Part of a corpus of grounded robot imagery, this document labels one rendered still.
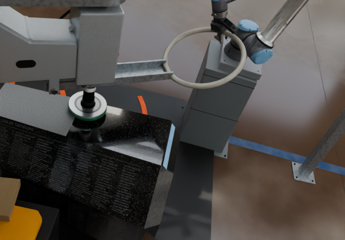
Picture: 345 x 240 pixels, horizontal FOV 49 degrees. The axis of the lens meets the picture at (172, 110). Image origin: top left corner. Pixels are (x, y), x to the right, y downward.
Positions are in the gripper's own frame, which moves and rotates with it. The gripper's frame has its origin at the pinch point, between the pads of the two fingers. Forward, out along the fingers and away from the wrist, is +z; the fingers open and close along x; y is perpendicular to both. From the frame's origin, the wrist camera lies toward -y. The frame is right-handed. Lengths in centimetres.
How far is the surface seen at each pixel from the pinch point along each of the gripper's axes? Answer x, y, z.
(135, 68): 55, 23, -13
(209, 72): -2.8, 17.2, 42.2
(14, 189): 144, 21, -14
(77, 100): 88, 41, -7
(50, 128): 110, 38, -9
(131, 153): 92, -1, 6
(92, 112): 88, 29, -5
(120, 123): 80, 18, 6
